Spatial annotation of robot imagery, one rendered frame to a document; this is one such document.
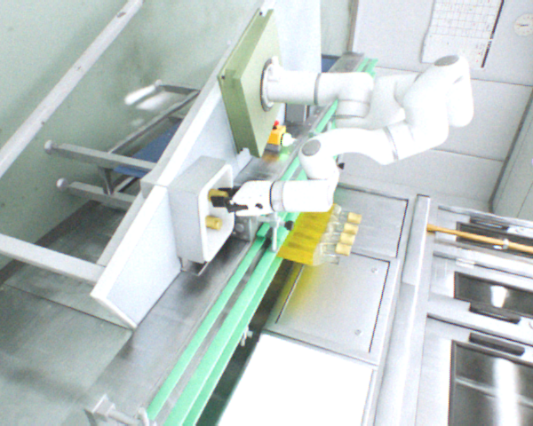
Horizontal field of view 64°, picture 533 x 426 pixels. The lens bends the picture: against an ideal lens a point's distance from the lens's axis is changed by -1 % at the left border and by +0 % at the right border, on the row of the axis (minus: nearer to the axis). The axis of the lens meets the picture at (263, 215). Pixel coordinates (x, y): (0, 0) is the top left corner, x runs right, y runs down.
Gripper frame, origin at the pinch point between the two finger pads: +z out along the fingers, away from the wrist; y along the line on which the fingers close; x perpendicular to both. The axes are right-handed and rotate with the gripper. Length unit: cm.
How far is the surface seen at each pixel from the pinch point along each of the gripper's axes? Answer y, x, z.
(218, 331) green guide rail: -22.7, -24.5, -2.5
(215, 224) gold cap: 2.2, -10.1, 6.5
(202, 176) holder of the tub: -2.4, 7.5, 2.0
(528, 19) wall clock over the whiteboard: 603, -87, -131
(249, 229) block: 9.2, -16.3, 0.6
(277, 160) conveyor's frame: 43.6, -10.5, 2.8
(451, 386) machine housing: -2, -59, -54
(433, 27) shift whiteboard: 607, -77, -17
